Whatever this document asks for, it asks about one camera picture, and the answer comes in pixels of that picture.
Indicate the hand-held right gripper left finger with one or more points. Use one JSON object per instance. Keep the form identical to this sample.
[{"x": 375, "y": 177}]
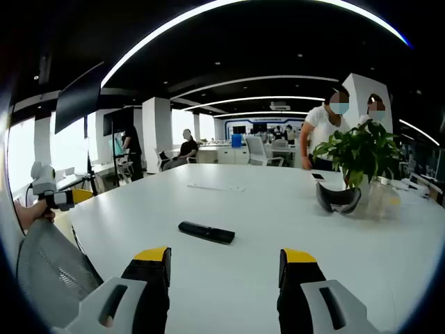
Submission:
[{"x": 139, "y": 278}]

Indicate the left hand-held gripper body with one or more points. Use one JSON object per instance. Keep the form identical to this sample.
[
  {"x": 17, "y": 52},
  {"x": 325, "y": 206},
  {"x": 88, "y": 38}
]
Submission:
[{"x": 43, "y": 177}]

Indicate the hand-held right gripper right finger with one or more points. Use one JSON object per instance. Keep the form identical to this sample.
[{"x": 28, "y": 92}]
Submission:
[{"x": 306, "y": 278}]

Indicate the black remote control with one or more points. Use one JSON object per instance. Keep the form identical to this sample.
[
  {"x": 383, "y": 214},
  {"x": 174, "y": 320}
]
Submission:
[{"x": 206, "y": 232}]

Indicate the person's left hand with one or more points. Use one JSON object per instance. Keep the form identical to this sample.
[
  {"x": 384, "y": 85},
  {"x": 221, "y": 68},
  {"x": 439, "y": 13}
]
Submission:
[{"x": 45, "y": 212}]

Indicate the grey mesh office chair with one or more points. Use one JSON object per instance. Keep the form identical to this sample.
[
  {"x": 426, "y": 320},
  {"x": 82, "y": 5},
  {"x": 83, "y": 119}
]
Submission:
[{"x": 52, "y": 268}]

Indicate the dark headset goggles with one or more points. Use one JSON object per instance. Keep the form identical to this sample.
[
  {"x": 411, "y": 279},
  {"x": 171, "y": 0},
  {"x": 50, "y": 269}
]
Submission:
[{"x": 335, "y": 203}]

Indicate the large black hanging screen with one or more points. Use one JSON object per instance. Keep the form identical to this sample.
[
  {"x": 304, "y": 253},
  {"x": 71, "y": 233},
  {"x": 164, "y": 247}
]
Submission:
[{"x": 78, "y": 101}]

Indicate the small black screen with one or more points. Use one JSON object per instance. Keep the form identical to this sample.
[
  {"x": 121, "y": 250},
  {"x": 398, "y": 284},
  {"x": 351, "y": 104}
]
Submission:
[{"x": 118, "y": 121}]

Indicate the white smartphone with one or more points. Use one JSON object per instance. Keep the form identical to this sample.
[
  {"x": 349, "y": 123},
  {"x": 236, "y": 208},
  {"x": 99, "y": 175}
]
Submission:
[{"x": 318, "y": 176}]

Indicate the clear glass jar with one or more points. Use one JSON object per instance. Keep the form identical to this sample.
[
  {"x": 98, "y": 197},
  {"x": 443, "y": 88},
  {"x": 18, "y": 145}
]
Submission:
[{"x": 382, "y": 198}]

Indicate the white office chair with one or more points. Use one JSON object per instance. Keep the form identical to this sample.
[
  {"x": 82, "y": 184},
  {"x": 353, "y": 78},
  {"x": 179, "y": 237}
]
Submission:
[{"x": 259, "y": 149}]

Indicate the green potted plant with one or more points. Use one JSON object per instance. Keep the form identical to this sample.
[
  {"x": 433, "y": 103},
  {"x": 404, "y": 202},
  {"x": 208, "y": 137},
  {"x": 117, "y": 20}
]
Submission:
[{"x": 361, "y": 149}]

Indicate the blue box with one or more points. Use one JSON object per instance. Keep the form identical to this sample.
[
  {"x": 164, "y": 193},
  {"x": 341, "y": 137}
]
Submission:
[{"x": 236, "y": 141}]

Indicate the ceiling air conditioner unit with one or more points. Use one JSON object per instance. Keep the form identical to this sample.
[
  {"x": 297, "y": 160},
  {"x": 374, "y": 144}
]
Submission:
[{"x": 280, "y": 105}]

